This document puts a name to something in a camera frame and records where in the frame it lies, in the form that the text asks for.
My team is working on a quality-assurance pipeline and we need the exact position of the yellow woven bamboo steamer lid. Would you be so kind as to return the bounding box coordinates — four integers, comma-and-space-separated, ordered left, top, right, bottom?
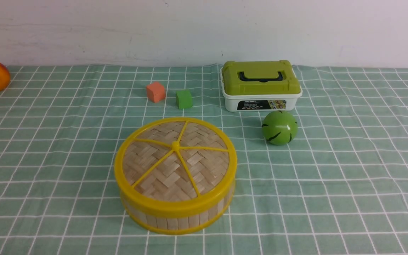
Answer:
114, 117, 237, 218

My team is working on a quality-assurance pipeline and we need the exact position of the yellow bamboo steamer basket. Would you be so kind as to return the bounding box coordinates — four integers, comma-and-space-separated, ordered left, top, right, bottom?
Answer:
120, 182, 235, 235

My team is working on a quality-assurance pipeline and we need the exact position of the green foam cube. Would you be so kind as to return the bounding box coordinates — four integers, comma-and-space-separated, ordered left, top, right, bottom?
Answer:
175, 89, 193, 109

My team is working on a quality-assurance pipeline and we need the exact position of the orange foam cube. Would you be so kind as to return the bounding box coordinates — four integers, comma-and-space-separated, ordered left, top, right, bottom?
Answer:
146, 82, 166, 103

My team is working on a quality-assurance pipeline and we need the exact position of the green striped toy melon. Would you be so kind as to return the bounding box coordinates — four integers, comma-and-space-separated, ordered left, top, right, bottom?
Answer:
262, 111, 298, 146

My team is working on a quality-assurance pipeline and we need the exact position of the green lidded white toolbox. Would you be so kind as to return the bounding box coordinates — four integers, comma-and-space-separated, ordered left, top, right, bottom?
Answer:
220, 60, 302, 112

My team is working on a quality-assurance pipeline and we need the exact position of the green checkered tablecloth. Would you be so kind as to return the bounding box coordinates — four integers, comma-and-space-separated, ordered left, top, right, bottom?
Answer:
0, 64, 408, 255

